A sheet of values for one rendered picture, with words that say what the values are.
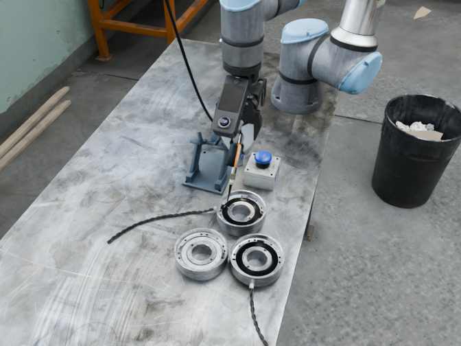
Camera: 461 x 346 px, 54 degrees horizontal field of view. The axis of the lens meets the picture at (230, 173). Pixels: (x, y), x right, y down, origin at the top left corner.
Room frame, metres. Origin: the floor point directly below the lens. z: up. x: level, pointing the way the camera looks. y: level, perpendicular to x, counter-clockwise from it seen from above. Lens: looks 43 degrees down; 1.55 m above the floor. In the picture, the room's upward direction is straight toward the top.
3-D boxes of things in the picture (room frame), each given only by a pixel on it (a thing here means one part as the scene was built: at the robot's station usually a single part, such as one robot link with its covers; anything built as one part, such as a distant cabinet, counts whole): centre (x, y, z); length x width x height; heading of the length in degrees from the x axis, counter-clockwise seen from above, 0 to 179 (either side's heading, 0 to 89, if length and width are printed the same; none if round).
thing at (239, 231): (0.64, -0.02, 0.82); 0.10 x 0.10 x 0.04
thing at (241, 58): (0.75, -0.02, 1.15); 0.08 x 0.08 x 0.05
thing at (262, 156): (0.78, -0.07, 0.85); 0.04 x 0.04 x 0.05
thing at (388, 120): (1.54, -0.82, 0.21); 0.34 x 0.34 x 0.43
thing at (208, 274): (0.54, 0.06, 0.82); 0.10 x 0.10 x 0.04
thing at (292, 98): (1.11, -0.19, 0.85); 0.15 x 0.15 x 0.10
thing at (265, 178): (0.78, -0.08, 0.82); 0.08 x 0.07 x 0.05; 162
